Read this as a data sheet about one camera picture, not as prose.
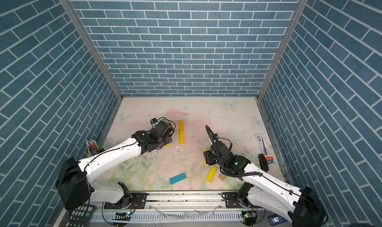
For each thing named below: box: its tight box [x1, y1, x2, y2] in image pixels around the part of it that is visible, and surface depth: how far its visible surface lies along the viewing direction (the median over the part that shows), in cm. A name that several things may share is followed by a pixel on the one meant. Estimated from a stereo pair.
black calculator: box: [59, 204, 96, 227], surface depth 69 cm
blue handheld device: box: [268, 214, 288, 226], surface depth 68 cm
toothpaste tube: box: [254, 133, 275, 165], surface depth 93 cm
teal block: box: [169, 172, 187, 185], surface depth 82 cm
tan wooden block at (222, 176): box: [218, 173, 227, 182], surface depth 84 cm
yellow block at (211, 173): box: [205, 165, 218, 183], surface depth 84 cm
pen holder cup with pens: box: [85, 139, 106, 158], surface depth 78 cm
